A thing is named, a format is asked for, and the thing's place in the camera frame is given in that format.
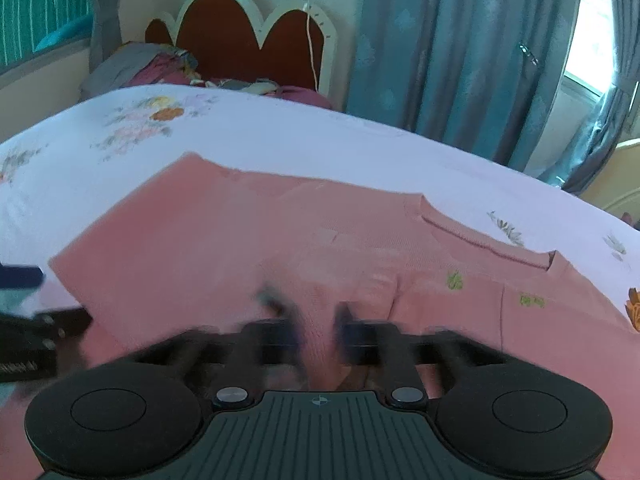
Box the red headboard with white trim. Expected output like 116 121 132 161
145 0 337 97

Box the bright window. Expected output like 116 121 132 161
562 0 621 98

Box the wide blue curtain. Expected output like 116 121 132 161
345 0 588 181

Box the pink pillow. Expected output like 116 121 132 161
270 85 334 111

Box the white hanging cable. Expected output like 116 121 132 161
287 0 331 91

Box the magenta floral cloth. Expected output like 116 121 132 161
122 49 206 89

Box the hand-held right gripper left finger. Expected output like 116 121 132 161
120 282 308 409

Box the cream headboard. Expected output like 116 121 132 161
595 140 640 231

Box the teal striped curtain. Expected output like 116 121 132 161
0 0 96 68

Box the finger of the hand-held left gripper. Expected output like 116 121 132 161
0 264 45 291
0 307 94 386

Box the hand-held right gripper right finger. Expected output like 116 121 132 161
332 300 506 407

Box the white floral bed sheet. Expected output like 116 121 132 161
0 84 640 411

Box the grey folded blanket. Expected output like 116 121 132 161
80 42 166 97

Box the patterned cloth pile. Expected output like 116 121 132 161
204 77 282 97

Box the pink knit sweater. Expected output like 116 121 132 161
47 152 628 396

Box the narrow blue curtain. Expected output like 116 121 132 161
542 25 640 196

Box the grey curtain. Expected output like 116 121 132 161
90 0 132 77

